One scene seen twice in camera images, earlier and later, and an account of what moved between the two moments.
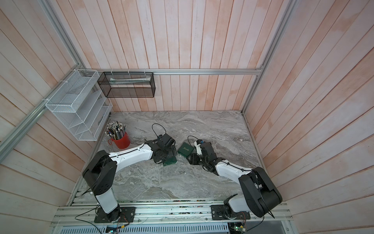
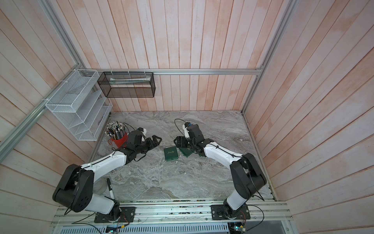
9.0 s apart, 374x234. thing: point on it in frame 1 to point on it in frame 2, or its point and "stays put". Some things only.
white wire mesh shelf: [81, 105] stays put
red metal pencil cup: [122, 143] stays put
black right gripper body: [199, 160] to [193, 144]
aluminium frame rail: [215, 70] stays put
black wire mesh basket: [127, 84] stays put
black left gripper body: [167, 152] to [143, 144]
